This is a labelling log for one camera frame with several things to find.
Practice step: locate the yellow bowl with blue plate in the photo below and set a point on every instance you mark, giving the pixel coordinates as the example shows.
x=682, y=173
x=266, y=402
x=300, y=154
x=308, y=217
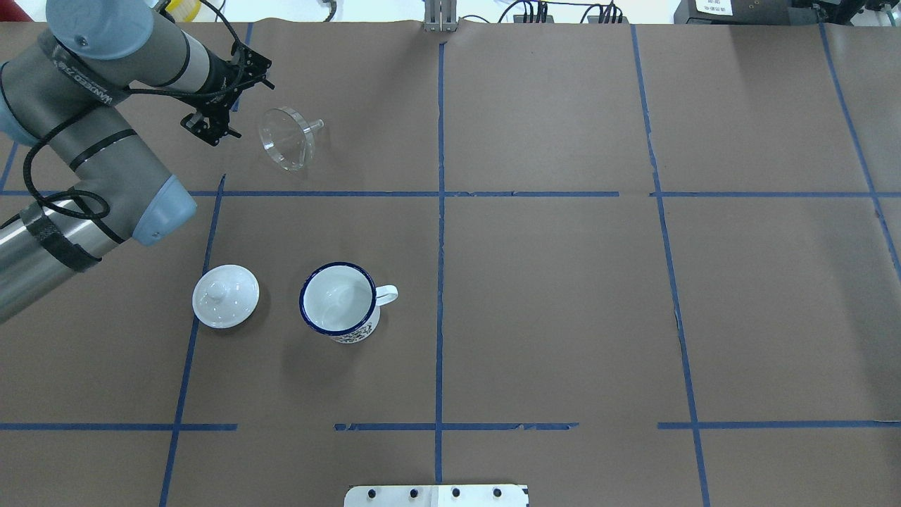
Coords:
x=183, y=11

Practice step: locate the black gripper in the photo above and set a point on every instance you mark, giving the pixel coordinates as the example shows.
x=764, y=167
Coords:
x=219, y=74

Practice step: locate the white cup lid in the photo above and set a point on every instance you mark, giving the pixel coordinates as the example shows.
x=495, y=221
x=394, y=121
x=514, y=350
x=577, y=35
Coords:
x=226, y=296

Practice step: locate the clear glass funnel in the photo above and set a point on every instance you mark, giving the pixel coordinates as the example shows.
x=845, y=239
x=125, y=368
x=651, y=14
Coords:
x=288, y=138

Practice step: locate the white enamel cup blue rim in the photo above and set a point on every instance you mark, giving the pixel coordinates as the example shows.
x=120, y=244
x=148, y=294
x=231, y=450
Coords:
x=340, y=300

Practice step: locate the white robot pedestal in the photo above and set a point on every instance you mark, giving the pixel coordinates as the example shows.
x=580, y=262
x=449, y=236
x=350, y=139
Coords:
x=438, y=495

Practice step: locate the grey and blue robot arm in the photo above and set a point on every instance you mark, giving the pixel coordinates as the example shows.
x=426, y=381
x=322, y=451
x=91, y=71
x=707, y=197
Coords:
x=94, y=183

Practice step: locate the aluminium frame post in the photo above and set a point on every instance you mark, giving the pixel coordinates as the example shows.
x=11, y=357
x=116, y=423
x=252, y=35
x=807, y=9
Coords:
x=440, y=16

